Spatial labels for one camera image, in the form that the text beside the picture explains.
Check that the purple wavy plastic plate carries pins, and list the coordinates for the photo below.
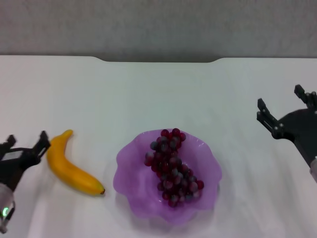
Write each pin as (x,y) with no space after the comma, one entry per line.
(133,178)

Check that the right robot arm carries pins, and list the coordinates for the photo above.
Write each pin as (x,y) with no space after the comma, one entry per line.
(314,171)

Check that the yellow banana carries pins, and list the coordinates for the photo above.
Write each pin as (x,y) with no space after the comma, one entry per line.
(67,168)

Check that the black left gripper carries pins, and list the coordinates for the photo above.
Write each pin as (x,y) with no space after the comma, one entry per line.
(15,166)

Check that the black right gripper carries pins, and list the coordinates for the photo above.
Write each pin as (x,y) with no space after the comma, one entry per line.
(302,129)

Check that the dark red grape bunch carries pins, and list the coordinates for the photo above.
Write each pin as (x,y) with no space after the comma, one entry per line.
(171,173)

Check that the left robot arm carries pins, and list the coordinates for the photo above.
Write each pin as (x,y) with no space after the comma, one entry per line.
(6,208)

